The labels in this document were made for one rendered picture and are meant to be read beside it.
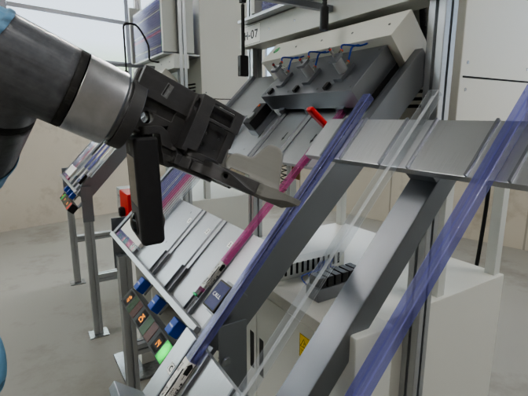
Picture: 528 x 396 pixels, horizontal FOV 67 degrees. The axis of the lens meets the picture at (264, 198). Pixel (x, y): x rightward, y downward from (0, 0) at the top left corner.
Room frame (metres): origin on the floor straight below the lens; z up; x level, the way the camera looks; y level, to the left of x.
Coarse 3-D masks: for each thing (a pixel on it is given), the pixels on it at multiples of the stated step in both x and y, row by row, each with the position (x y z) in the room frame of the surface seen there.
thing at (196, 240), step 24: (168, 216) 1.04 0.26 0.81; (192, 216) 0.96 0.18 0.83; (168, 240) 0.94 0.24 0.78; (192, 240) 0.87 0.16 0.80; (216, 240) 0.81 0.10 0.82; (168, 264) 0.86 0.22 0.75; (192, 264) 0.79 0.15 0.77; (216, 264) 0.74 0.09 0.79; (240, 264) 0.70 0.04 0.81; (168, 288) 0.78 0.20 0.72; (192, 288) 0.73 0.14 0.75; (192, 312) 0.67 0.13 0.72
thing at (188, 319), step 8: (112, 232) 1.15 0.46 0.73; (120, 240) 1.07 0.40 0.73; (128, 248) 1.01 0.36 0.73; (136, 256) 0.96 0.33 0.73; (136, 264) 0.90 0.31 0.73; (144, 264) 0.92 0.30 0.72; (144, 272) 0.85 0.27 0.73; (152, 280) 0.80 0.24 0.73; (160, 288) 0.76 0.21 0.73; (168, 296) 0.72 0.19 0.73; (176, 304) 0.69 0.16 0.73; (176, 312) 0.67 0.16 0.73; (184, 312) 0.65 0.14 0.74; (184, 320) 0.64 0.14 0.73; (192, 320) 0.63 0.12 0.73; (192, 328) 0.61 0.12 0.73; (200, 328) 0.61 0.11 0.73
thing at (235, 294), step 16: (368, 96) 0.57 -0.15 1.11; (352, 112) 0.57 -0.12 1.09; (352, 128) 0.56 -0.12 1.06; (336, 144) 0.54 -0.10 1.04; (320, 160) 0.54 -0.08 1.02; (320, 176) 0.53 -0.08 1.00; (304, 192) 0.52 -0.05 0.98; (288, 208) 0.51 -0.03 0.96; (288, 224) 0.50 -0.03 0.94; (272, 240) 0.49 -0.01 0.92; (256, 256) 0.49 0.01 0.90; (256, 272) 0.48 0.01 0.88; (240, 288) 0.47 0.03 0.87; (224, 304) 0.46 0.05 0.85; (224, 320) 0.45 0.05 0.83; (208, 336) 0.44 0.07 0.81; (192, 352) 0.44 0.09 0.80
